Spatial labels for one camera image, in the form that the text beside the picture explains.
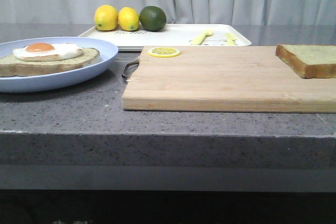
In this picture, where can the green lime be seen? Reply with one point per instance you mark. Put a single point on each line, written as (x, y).
(152, 18)

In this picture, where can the metal board handle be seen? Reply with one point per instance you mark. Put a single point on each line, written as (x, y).
(129, 69)

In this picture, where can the fried egg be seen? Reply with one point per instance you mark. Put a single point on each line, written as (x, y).
(42, 51)

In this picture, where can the left yellow lemon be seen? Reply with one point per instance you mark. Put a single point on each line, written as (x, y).
(106, 18)

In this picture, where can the white bear tray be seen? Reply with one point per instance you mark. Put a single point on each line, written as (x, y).
(170, 35)

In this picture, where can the bread slice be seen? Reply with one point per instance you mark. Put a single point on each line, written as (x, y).
(309, 61)
(12, 66)

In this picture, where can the wooden cutting board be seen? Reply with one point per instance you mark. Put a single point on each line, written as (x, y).
(225, 79)

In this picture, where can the yellow lemon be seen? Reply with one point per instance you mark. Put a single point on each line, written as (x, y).
(128, 19)
(106, 18)

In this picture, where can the lemon slice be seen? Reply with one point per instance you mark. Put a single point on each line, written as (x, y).
(164, 52)

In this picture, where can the right yellow lemon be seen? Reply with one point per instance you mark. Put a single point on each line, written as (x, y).
(128, 19)

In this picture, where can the blue round plate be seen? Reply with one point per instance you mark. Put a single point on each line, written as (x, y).
(108, 52)

